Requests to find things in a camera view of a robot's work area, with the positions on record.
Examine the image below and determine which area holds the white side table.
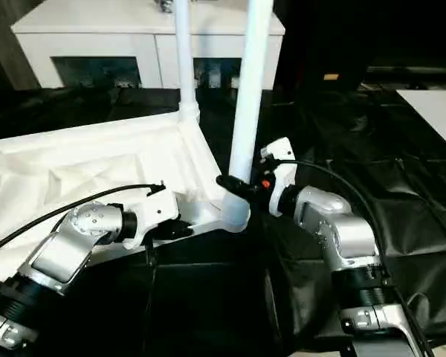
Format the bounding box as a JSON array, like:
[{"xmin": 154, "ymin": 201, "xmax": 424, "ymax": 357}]
[{"xmin": 395, "ymin": 88, "xmax": 446, "ymax": 156}]

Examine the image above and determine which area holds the black mat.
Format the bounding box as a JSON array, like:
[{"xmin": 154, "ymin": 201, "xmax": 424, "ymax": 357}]
[{"xmin": 0, "ymin": 85, "xmax": 446, "ymax": 357}]

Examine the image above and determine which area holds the grey curtain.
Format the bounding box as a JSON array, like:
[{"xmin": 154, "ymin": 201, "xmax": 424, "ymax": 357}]
[{"xmin": 0, "ymin": 0, "xmax": 42, "ymax": 91}]

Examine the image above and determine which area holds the white cabinet with glass doors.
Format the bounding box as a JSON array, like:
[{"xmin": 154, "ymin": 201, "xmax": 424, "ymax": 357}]
[{"xmin": 10, "ymin": 0, "xmax": 287, "ymax": 91}]

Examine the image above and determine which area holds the white plastic table leg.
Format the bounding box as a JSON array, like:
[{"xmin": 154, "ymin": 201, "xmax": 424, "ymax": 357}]
[
  {"xmin": 172, "ymin": 0, "xmax": 202, "ymax": 124},
  {"xmin": 222, "ymin": 0, "xmax": 275, "ymax": 228}
]

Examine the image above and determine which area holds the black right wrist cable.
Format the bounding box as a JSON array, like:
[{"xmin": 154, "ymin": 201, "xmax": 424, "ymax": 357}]
[{"xmin": 266, "ymin": 157, "xmax": 439, "ymax": 357}]

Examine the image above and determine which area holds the black speaker with yellow label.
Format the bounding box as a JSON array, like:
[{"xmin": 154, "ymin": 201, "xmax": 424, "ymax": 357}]
[{"xmin": 278, "ymin": 0, "xmax": 373, "ymax": 93}]

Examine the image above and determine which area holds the white plastic table top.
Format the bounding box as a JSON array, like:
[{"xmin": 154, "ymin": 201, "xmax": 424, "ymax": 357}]
[{"xmin": 0, "ymin": 107, "xmax": 253, "ymax": 295}]

